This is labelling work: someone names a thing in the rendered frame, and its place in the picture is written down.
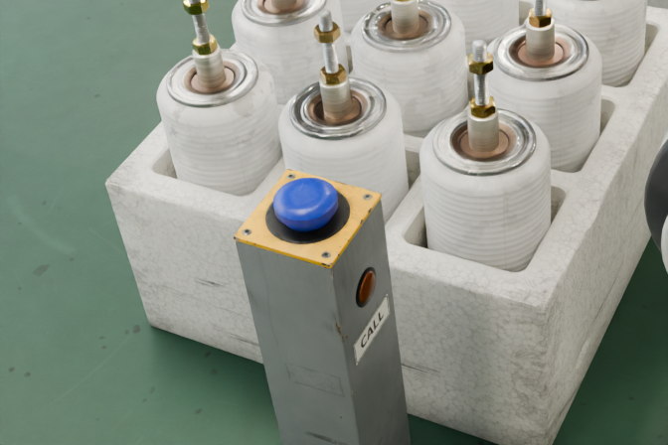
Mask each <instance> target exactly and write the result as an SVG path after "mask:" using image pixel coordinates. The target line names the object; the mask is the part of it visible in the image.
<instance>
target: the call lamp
mask: <svg viewBox="0 0 668 445"><path fill-rule="evenodd" d="M375 286H376V276H375V273H374V272H373V271H369V272H368V273H367V274H366V276H365V277H364V279H363V282H362V284H361V288H360V293H359V300H360V303H361V304H366V303H367V302H368V301H369V300H370V299H371V297H372V295H373V293H374V290H375Z"/></svg>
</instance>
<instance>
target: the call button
mask: <svg viewBox="0 0 668 445"><path fill-rule="evenodd" d="M273 207H274V212H275V215H276V217H277V218H278V219H279V220H280V221H281V222H282V223H284V224H286V225H287V226H288V227H290V228H292V229H295V230H299V231H310V230H315V229H318V228H320V227H322V226H324V225H326V224H327V223H328V222H329V221H330V220H331V218H332V217H333V215H334V214H335V213H336V211H337V208H338V198H337V192H336V190H335V188H334V187H333V186H332V185H331V184H330V183H329V182H327V181H325V180H322V179H319V178H300V179H296V180H293V181H290V182H288V183H286V184H285V185H283V186H282V187H281V188H280V189H279V190H278V191H277V192H276V194H275V195H274V198H273Z"/></svg>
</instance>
